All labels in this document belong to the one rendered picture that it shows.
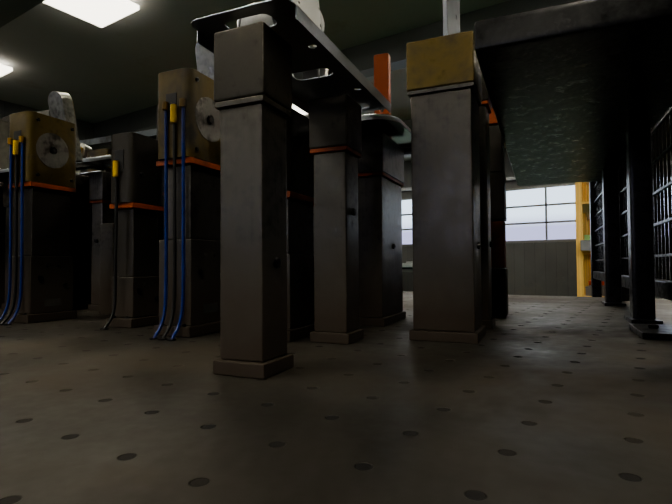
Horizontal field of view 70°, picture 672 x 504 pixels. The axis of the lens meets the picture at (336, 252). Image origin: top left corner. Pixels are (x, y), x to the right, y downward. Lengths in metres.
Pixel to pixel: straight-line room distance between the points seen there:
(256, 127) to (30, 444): 0.26
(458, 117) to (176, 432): 0.45
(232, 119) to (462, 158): 0.28
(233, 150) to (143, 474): 0.26
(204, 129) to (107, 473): 0.51
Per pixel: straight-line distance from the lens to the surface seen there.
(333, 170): 0.57
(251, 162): 0.40
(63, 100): 1.01
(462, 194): 0.58
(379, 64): 1.00
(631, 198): 0.87
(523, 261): 10.55
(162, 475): 0.24
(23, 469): 0.27
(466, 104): 0.60
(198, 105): 0.68
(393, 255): 0.77
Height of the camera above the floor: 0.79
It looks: 2 degrees up
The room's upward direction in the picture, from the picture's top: straight up
